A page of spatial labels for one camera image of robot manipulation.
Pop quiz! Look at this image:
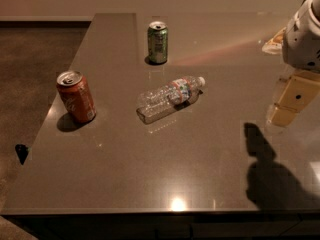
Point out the green soda can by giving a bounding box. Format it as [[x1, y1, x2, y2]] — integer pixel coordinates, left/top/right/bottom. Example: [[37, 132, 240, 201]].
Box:
[[147, 21, 168, 64]]

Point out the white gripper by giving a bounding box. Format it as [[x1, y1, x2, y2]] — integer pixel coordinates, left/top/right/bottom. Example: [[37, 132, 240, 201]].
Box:
[[262, 0, 320, 128]]

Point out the small black floor object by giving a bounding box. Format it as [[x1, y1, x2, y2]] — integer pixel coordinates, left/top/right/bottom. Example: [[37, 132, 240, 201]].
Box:
[[15, 144, 30, 165]]

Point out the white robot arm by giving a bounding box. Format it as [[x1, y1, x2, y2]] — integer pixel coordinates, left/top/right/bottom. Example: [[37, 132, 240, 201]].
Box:
[[262, 0, 320, 127]]

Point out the red coke can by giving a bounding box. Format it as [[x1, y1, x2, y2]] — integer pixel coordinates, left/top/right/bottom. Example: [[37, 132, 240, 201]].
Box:
[[56, 71, 96, 124]]

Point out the clear plastic water bottle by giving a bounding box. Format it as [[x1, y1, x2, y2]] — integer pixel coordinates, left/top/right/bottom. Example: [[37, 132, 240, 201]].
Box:
[[136, 76, 206, 124]]

